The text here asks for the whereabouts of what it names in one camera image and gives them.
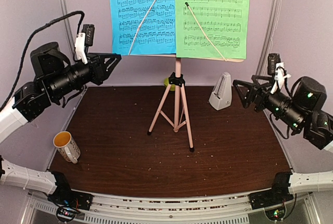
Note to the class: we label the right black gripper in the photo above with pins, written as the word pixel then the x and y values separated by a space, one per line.
pixel 253 89

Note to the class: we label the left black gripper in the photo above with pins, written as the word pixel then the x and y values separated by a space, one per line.
pixel 95 61

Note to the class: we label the white metronome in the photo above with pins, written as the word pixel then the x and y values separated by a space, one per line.
pixel 221 95

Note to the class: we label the pink music stand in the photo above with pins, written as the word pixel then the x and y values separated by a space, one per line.
pixel 176 78

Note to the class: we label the blue sheet music paper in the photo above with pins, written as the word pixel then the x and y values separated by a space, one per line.
pixel 143 27

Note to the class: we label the green sheet music paper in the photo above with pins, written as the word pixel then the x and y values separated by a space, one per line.
pixel 212 29

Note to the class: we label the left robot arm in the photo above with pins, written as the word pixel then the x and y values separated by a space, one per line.
pixel 27 103

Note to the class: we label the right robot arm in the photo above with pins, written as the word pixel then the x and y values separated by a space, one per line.
pixel 307 182

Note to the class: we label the green plastic bowl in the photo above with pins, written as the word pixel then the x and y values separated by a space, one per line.
pixel 166 84

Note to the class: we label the white patterned mug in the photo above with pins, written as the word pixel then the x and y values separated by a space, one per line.
pixel 67 147

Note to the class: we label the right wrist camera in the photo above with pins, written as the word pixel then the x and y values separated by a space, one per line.
pixel 276 69

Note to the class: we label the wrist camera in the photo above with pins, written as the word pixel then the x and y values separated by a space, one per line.
pixel 276 69
pixel 83 41

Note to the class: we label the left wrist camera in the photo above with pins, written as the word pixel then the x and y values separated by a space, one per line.
pixel 83 41

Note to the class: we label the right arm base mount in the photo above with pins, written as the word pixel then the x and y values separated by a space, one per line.
pixel 273 201

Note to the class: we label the aluminium front rail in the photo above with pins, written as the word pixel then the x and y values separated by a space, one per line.
pixel 230 208

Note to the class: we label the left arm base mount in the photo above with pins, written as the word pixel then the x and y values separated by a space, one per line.
pixel 69 203

